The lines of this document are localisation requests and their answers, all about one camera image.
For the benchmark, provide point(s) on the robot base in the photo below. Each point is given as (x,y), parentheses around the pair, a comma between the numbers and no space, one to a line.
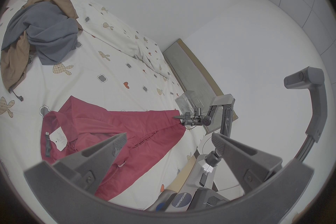
(199,191)

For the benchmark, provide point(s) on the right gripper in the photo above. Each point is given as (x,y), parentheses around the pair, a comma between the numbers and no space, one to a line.
(191,119)

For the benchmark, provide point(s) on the bed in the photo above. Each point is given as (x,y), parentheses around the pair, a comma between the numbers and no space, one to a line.
(105,81)

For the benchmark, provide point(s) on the white printed quilt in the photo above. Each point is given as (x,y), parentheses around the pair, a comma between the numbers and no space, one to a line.
(118,36)

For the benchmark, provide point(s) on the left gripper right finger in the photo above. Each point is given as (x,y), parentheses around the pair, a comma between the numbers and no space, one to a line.
(238,158)

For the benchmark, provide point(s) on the grey garment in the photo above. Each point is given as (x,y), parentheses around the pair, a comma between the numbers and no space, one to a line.
(47,31)

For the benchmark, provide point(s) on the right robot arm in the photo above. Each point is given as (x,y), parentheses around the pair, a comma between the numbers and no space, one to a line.
(223,103)

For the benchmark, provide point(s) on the red shirt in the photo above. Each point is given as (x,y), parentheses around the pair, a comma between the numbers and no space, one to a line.
(131,128)

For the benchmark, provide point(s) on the clear plastic box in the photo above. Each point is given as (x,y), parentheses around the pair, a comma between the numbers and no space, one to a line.
(187,102)

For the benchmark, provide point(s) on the brown garment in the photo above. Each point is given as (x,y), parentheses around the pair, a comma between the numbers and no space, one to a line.
(15,60)

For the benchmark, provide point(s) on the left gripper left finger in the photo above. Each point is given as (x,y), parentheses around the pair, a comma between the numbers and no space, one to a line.
(99,157)

